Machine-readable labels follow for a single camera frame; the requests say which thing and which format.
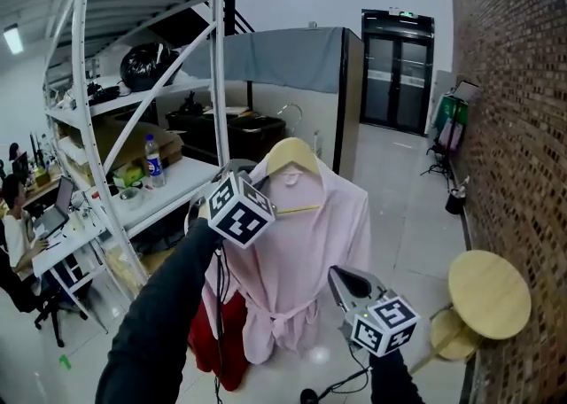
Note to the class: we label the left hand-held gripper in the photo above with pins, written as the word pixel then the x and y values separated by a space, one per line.
pixel 239 216

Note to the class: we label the small green box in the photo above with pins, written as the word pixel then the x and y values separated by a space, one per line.
pixel 128 176

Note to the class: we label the grey draped cloth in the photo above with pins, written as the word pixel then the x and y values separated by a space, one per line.
pixel 274 61

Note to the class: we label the white metal shelf rack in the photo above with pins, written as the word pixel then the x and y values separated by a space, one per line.
pixel 82 83

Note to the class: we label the red cloth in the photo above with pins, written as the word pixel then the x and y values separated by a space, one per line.
pixel 230 340

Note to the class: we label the black garbage bag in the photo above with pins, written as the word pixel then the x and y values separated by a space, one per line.
pixel 146 67

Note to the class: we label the round light wooden table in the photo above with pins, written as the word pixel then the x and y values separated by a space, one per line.
pixel 487 296

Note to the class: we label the black staircase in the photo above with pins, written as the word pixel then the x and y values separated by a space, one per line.
pixel 230 12

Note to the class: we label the pink robe garment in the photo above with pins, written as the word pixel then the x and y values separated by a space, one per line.
pixel 301 260

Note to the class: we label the person's right forearm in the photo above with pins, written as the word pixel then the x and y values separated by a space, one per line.
pixel 390 380

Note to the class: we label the black tripod stand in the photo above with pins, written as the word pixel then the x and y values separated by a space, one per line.
pixel 443 163

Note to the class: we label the pink hanging cloth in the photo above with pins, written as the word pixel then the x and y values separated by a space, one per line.
pixel 449 136

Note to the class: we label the black glass double door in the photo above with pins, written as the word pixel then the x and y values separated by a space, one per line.
pixel 398 83

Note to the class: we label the light wooden clothes hanger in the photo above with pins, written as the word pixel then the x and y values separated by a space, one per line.
pixel 292 152

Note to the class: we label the small black bin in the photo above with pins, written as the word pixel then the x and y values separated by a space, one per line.
pixel 455 203

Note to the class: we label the black office chair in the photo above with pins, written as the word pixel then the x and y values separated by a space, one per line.
pixel 48 309

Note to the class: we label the dark storage bin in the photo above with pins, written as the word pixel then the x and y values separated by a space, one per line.
pixel 257 136
pixel 195 132

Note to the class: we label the green hanging cloth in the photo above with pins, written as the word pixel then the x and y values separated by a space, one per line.
pixel 452 112

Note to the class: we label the clear plastic water bottle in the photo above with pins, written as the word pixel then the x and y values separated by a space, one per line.
pixel 155 167

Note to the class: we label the green exit sign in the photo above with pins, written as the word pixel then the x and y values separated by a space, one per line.
pixel 404 13

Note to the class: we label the green tape piece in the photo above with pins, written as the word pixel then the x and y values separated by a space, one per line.
pixel 65 362

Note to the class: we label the brown cardboard box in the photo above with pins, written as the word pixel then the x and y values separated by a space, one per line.
pixel 168 145

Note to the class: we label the person's left forearm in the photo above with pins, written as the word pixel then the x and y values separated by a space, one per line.
pixel 155 327

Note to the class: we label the grey laptop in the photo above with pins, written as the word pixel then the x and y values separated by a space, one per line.
pixel 51 220

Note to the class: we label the clear tape roll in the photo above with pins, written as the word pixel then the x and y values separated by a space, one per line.
pixel 131 198

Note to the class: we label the white office desk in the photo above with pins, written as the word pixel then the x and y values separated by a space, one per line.
pixel 66 243

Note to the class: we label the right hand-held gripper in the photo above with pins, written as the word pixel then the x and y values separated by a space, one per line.
pixel 385 327

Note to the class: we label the tube ceiling light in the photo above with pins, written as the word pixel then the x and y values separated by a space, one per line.
pixel 13 39

